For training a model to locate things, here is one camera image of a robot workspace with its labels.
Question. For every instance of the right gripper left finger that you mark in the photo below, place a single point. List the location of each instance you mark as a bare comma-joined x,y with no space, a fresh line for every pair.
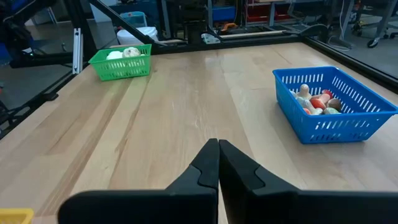
205,174

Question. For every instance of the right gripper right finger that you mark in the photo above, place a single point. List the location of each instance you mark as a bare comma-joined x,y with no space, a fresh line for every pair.
239,174

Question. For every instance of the red cap toy mushroom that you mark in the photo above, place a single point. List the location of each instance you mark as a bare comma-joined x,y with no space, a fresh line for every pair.
307,111
327,93

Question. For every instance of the green cap toy mushroom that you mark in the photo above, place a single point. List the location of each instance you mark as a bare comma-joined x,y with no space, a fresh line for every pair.
331,111

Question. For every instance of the large white toy garlic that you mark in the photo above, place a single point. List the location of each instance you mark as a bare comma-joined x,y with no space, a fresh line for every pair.
114,55
131,52

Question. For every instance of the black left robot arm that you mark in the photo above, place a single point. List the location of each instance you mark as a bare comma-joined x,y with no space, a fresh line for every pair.
194,21

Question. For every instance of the blue plastic basket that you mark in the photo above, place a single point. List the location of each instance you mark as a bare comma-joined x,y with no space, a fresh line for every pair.
326,130

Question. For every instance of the green plastic basket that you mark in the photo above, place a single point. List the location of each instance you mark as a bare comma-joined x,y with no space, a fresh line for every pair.
124,67

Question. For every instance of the orange hand tool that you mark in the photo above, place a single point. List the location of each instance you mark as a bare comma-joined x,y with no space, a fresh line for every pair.
229,26

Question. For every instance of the blue storage bin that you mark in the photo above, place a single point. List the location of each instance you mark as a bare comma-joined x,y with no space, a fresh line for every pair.
224,14

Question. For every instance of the red storage bins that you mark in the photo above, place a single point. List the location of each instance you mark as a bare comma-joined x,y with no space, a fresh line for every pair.
261,12

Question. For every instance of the light blue plastic bin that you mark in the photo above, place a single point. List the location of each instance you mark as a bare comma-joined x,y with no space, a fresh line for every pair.
133,18

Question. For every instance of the yellow plastic basket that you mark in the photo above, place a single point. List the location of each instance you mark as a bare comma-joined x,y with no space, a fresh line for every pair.
15,216

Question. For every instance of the silver aluminium post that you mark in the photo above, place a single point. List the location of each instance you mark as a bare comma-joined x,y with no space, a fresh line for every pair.
77,49

